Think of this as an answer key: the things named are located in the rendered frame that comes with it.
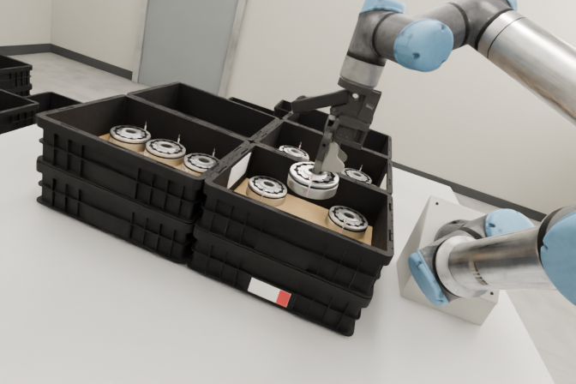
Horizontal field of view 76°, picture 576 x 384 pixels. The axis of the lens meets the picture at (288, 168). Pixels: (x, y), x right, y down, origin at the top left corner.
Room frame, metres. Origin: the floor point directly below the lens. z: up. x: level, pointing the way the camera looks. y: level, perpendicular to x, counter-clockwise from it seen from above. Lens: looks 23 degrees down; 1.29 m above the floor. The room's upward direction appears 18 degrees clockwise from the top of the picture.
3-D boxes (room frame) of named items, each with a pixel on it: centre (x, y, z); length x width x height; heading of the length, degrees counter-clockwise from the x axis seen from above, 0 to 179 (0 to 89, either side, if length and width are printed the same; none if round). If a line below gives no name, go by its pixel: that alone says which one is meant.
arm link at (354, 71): (0.73, -0.08, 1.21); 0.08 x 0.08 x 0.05
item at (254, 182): (0.86, 0.03, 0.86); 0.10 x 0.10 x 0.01
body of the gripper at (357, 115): (0.73, -0.08, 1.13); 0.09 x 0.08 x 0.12; 83
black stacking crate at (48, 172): (0.82, 0.33, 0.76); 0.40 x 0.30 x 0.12; 82
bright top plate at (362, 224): (0.83, -0.18, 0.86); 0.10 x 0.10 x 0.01
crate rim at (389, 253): (0.77, -0.06, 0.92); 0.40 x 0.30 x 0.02; 82
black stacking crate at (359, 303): (0.77, -0.06, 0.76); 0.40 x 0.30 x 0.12; 82
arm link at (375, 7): (0.73, -0.08, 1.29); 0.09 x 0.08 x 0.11; 30
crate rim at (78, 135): (0.82, 0.33, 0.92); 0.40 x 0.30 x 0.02; 82
